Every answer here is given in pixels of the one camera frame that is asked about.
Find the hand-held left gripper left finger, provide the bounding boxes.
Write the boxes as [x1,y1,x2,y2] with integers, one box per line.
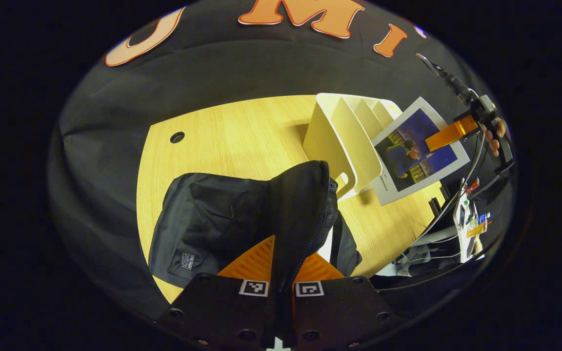
[157,235,277,351]

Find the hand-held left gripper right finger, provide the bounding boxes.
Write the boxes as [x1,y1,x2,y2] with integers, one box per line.
[292,253,395,351]

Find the white book blue picture cover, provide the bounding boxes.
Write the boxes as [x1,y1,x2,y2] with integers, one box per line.
[371,97,470,206]

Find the black schoolbag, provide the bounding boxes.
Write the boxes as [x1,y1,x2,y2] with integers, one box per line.
[148,160,362,289]

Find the white bookshelf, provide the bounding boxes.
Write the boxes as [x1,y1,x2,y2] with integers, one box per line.
[302,93,403,200]

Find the white electronics board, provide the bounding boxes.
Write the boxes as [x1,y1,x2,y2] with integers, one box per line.
[454,178,492,264]

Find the black cable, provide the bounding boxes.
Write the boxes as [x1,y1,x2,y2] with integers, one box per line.
[378,233,502,293]

